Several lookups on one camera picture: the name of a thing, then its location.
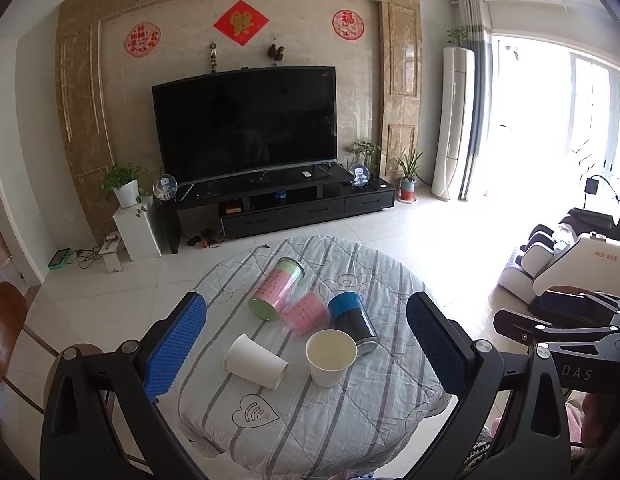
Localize small white stool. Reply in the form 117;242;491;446
100;232;125;274

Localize black television stand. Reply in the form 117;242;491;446
152;165;396;256

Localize small plant on air conditioner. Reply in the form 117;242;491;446
445;25;470;50

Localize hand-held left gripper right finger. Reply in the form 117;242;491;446
404;291;573;480

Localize pink cup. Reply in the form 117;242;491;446
281;291;332;337

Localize white and black massage chair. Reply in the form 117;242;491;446
497;207;620;314

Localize pink and green can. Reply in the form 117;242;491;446
247;256;306;322

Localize round figurine ornament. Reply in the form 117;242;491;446
347;162;370;189

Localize round table, striped cloth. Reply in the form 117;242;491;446
177;235;453;480

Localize spiky plant in red pot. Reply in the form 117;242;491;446
393;148;425;204

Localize red diamond wall decoration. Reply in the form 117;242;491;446
213;1;270;46

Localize dark hanging wall ornament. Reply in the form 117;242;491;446
267;34;286;68

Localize glass ball ornament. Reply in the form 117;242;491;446
153;174;179;200

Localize floor cables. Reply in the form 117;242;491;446
71;246;104;267

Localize white standing air conditioner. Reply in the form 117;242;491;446
430;47;476;203

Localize red and black floor items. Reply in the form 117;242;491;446
186;229;224;249

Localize green plant in white pot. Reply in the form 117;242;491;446
101;162;152;219

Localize white paper cup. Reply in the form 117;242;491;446
225;334;290;391
305;329;358;389

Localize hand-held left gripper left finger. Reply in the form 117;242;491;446
40;291;208;480

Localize leafy green plant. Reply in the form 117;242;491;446
347;139;382;177

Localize white pedestal cabinet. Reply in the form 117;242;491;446
113;205;164;263

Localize blue and black can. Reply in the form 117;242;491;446
327;291;381;357

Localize round red paper cutting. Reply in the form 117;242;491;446
123;22;162;56
332;8;366;40

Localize grey striped curtain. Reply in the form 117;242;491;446
457;0;494;202

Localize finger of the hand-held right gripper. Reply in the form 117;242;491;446
539;290;620;322
493;308;620;348

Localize black flat television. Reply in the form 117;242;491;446
151;66;339;187

